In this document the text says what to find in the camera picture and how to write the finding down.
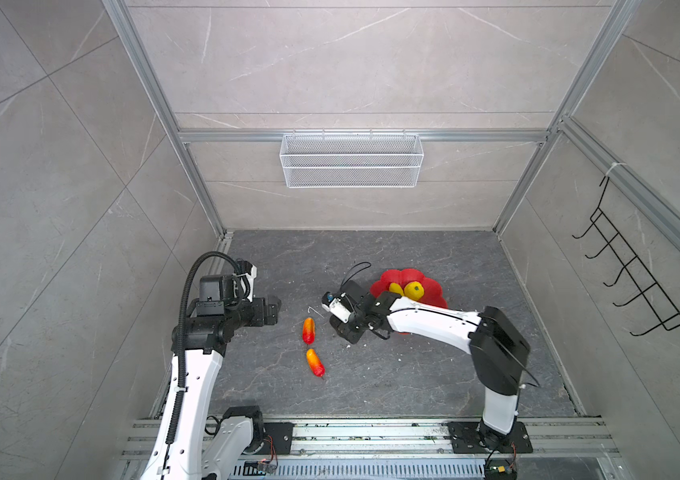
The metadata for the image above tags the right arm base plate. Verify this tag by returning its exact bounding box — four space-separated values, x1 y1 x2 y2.
445 421 533 454

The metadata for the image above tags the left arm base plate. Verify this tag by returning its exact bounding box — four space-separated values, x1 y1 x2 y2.
243 422 295 457

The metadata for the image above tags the round yellow fake lemon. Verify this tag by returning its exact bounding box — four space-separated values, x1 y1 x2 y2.
403 281 425 302

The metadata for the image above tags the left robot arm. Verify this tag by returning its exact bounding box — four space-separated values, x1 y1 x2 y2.
142 251 281 479

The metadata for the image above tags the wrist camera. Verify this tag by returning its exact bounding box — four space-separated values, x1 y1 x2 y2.
234 259 257 301
321 292 354 324

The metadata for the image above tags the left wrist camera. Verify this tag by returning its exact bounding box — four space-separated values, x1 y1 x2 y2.
234 259 257 301

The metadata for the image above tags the red flower-shaped fruit bowl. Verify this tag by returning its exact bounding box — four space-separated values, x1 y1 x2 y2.
370 268 448 308

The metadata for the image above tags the red-orange fake mango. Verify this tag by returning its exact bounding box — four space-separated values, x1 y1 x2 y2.
306 349 326 378
302 317 316 345

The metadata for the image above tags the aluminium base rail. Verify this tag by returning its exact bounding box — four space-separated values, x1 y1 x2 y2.
115 416 632 479

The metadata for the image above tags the white wire mesh basket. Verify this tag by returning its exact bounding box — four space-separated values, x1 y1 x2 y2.
279 133 424 189

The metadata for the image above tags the long yellow fake fruit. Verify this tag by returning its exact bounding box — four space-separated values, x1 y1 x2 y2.
388 282 404 296

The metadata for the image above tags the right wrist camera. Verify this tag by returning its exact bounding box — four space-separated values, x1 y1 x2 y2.
321 292 354 324

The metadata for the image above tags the black wire hook rack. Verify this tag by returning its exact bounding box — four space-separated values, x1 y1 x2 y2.
571 175 680 338

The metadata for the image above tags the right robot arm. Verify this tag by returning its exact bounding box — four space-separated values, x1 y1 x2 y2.
321 281 531 441

